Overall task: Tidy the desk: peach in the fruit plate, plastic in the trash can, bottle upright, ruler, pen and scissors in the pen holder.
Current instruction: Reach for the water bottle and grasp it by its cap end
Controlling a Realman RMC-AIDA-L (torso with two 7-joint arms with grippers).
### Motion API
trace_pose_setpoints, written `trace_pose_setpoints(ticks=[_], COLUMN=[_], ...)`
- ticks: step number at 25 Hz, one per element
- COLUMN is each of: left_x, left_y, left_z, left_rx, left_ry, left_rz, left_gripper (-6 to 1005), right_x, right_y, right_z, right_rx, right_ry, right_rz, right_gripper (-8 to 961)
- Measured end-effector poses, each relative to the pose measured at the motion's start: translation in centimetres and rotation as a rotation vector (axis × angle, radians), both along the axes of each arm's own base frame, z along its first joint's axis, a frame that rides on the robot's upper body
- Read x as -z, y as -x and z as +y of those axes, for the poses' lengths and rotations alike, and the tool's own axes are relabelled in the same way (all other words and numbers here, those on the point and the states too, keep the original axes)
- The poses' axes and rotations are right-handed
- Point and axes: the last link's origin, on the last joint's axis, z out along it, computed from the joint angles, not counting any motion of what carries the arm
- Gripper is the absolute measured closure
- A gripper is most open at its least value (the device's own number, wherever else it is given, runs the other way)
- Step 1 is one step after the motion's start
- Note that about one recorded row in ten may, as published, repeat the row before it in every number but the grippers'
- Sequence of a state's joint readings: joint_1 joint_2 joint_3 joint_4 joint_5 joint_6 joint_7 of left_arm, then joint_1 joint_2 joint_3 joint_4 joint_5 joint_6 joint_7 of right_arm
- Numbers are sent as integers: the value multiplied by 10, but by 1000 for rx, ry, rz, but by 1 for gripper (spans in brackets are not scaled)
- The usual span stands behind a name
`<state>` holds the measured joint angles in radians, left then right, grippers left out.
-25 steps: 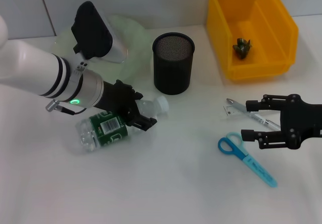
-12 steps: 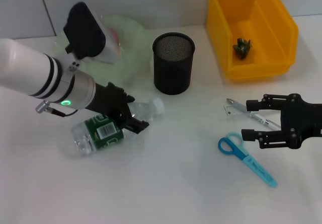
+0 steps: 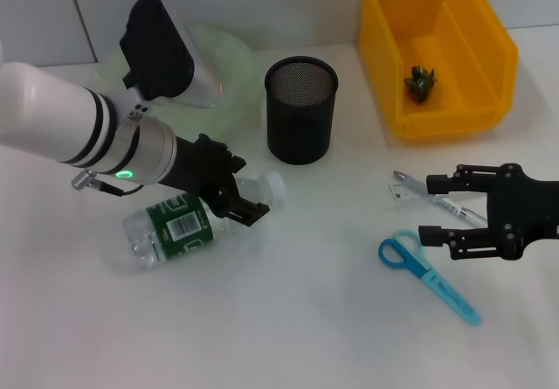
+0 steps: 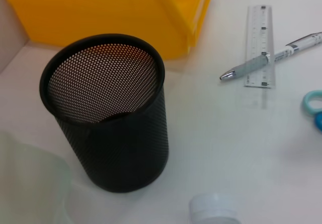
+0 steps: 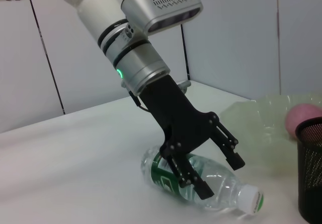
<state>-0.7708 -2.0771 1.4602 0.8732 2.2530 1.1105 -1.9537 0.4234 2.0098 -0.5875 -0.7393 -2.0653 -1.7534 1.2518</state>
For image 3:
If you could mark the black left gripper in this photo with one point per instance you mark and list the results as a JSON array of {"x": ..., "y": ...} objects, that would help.
[{"x": 196, "y": 166}]

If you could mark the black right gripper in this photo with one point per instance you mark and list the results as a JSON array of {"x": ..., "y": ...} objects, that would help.
[{"x": 524, "y": 214}]

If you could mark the blue scissors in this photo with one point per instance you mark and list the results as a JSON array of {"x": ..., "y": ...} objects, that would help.
[{"x": 419, "y": 266}]

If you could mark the clear green-label water bottle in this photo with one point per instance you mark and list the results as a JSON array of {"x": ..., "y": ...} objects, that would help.
[{"x": 174, "y": 231}]

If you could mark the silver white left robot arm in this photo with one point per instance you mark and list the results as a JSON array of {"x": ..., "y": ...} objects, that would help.
[{"x": 57, "y": 118}]

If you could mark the clear silver pen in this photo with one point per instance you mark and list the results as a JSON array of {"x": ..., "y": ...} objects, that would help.
[{"x": 454, "y": 207}]

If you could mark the transparent plastic ruler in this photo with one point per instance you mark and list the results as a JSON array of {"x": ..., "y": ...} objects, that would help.
[{"x": 399, "y": 196}]

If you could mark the black mesh pen holder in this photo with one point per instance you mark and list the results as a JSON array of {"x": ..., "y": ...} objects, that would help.
[{"x": 301, "y": 122}]

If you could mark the green glass fruit plate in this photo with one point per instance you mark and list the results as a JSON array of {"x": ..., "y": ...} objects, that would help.
[{"x": 233, "y": 70}]

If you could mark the yellow plastic bin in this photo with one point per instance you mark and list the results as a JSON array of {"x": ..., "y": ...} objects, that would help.
[{"x": 458, "y": 26}]

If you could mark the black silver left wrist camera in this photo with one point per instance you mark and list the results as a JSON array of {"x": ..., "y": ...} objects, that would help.
[{"x": 157, "y": 48}]

